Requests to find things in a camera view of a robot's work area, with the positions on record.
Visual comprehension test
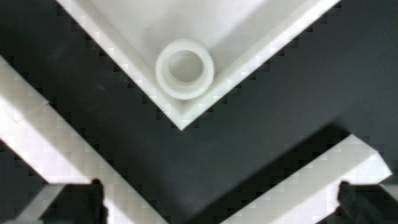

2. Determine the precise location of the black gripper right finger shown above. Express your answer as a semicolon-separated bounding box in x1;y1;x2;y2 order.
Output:
337;182;398;224

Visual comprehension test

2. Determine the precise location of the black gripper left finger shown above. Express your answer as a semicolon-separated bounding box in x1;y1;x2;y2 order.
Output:
0;179;108;224

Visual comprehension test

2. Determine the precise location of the white square tabletop part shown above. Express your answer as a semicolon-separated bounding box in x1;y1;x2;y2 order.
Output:
57;0;341;128

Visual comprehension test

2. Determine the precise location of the white U-shaped obstacle fence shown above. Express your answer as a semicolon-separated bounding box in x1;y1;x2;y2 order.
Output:
0;57;392;224

